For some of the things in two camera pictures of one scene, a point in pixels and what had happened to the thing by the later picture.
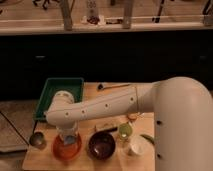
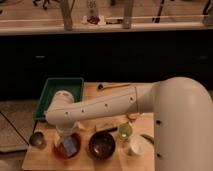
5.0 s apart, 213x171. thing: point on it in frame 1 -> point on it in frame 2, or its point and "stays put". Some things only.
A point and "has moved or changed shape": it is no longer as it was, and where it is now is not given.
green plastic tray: [53, 85] stays put
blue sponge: [69, 139] has moved or changed shape
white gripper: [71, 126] stays put
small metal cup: [38, 139] stays put
